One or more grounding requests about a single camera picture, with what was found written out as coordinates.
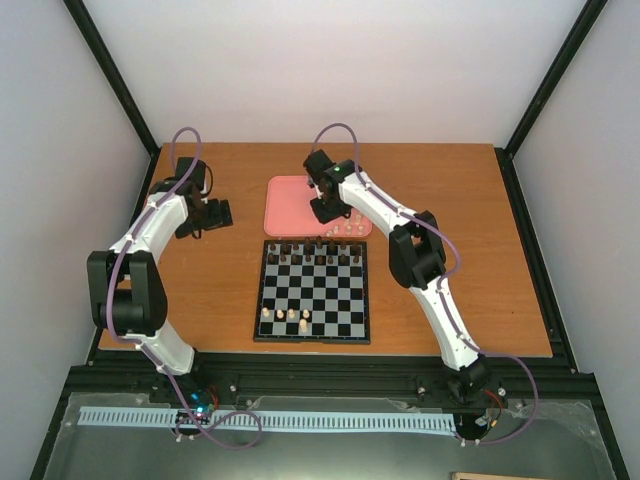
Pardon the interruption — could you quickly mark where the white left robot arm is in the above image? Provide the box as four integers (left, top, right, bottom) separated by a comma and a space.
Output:
87, 157, 232, 403

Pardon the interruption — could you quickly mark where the light blue cable duct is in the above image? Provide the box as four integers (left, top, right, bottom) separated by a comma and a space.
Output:
77, 406, 456, 436

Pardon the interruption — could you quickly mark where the black white chess board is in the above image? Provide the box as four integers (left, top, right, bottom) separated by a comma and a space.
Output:
253, 238, 371, 345

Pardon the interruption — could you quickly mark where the black aluminium frame post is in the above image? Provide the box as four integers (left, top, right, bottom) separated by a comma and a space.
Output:
62, 0, 156, 151

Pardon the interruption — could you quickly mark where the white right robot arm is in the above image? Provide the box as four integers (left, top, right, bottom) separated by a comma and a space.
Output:
303, 150, 490, 405

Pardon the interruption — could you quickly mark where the pink plastic tray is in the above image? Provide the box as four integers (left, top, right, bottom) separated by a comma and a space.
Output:
264, 176, 373, 238

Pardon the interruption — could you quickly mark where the black right frame post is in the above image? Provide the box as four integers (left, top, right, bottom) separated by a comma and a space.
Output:
502, 0, 609, 156

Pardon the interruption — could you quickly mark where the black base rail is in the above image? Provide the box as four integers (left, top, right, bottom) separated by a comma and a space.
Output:
64, 349, 601, 416

